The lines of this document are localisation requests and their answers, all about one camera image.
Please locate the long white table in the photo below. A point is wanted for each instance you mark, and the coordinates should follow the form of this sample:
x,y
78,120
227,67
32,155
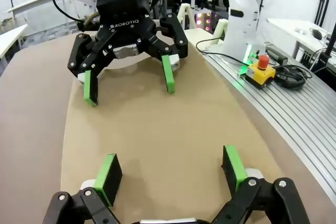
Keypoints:
x,y
34,2

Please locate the black power adapter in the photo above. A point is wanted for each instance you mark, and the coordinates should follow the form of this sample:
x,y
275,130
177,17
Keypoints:
x,y
277,55

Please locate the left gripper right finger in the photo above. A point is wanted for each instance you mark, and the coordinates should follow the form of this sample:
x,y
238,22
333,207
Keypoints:
x,y
236,171

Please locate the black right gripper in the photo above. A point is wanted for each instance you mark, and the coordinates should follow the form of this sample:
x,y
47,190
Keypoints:
x,y
123,11

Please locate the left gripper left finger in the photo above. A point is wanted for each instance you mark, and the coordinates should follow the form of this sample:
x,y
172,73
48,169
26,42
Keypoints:
x,y
109,179

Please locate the pink lit device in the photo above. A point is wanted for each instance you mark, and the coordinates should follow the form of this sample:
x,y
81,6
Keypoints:
x,y
203,20

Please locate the white desk with mouse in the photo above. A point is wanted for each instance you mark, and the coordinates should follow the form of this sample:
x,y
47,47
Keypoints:
x,y
291,28

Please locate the black computer mouse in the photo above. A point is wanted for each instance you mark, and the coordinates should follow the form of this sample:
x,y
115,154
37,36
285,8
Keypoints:
x,y
317,33

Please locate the brown cardboard box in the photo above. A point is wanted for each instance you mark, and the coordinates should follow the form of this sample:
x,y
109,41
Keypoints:
x,y
162,119

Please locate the cream trestle stand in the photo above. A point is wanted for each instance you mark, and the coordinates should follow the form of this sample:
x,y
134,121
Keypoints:
x,y
219,30

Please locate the yellow emergency stop button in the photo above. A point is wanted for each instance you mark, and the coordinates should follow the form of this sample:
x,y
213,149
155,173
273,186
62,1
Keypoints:
x,y
260,73

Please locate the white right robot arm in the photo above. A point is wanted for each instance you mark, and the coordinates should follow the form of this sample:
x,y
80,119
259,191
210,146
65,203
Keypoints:
x,y
241,24

